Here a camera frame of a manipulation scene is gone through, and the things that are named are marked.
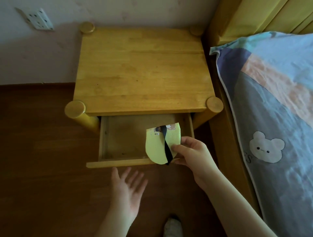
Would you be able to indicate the person's right hand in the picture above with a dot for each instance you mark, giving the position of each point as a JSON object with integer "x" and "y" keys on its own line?
{"x": 196, "y": 160}

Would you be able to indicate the person's left hand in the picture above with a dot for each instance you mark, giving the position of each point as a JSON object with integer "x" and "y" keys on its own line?
{"x": 127, "y": 202}

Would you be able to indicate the person's left fingers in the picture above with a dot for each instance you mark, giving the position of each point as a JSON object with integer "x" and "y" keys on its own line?
{"x": 128, "y": 179}

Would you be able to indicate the person's right thumb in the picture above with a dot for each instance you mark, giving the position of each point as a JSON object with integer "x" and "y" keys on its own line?
{"x": 180, "y": 161}

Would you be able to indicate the person's right forearm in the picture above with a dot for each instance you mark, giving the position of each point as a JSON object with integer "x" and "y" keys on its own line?
{"x": 234, "y": 207}

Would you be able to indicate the person's left forearm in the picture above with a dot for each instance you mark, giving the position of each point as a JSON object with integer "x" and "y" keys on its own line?
{"x": 115, "y": 228}

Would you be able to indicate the wooden nightstand drawer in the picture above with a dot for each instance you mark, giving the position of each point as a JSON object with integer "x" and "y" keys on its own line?
{"x": 122, "y": 139}

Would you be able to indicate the white fuzzy slipper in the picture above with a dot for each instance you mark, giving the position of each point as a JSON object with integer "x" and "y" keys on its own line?
{"x": 172, "y": 227}

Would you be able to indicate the yellow wooden nightstand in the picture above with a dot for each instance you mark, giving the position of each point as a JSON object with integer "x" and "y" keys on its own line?
{"x": 144, "y": 73}

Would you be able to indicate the pastel bear print duvet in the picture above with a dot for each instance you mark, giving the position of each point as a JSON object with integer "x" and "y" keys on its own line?
{"x": 269, "y": 109}

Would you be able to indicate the yellow wooden bed frame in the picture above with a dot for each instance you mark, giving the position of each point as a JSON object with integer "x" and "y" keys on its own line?
{"x": 256, "y": 14}

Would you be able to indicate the white wall socket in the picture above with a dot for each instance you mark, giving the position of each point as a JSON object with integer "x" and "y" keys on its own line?
{"x": 36, "y": 19}

